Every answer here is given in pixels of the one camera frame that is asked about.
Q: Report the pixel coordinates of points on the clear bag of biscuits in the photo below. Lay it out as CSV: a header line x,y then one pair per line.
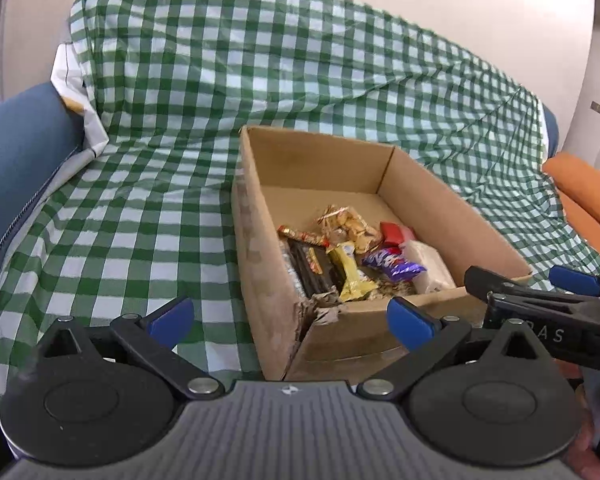
x,y
345,224

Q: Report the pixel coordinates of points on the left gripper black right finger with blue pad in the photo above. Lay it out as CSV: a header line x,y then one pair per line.
x,y
448,360

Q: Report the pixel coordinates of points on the yellow cow snack packet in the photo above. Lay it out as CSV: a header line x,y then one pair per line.
x,y
356,285

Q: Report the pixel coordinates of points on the red gold candy wrapper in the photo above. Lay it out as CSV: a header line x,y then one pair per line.
x,y
306,237

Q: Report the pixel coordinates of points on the black chocolate bar wrapper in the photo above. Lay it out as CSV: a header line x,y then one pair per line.
x,y
314,284

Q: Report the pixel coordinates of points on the person's right hand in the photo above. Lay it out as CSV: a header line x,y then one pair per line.
x,y
581,457

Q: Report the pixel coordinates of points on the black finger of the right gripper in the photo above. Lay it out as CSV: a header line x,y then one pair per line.
x,y
480,283

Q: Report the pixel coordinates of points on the orange cushion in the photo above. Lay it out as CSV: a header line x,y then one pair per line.
x,y
578,187

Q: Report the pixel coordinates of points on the red snack packet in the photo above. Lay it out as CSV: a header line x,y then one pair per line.
x,y
396,235

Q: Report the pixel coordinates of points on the brown cardboard box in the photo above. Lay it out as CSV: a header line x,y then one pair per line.
x,y
289,178

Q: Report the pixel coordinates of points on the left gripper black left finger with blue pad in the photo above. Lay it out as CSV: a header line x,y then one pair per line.
x,y
144,342

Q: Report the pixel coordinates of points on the red blue snack bar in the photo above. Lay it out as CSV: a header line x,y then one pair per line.
x,y
312,260

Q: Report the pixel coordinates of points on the purple candy wrapper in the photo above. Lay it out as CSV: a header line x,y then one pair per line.
x,y
390,262

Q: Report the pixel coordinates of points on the clear wafer block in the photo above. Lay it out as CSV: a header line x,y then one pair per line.
x,y
436,276

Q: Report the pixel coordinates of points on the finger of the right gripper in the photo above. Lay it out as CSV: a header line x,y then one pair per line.
x,y
578,282

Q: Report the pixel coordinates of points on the green white checkered cloth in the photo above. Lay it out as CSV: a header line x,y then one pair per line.
x,y
171,82

